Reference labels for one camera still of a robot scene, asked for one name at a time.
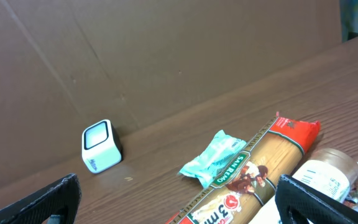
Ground orange spaghetti pasta package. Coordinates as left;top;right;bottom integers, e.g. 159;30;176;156
168;115;321;224

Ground teal snack wrapper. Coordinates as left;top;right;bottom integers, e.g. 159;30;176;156
178;130;247;189

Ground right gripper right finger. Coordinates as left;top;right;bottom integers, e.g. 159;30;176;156
275;174;358;224

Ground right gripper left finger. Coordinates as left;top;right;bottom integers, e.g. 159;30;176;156
0;173;81;224

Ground teal object behind cardboard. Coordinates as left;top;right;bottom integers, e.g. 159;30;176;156
339;0;358;42

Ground white barcode scanner stand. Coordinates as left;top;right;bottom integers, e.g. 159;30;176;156
81;119;123;174

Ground white shampoo tube gold cap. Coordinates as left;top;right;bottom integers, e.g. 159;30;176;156
250;148;358;224

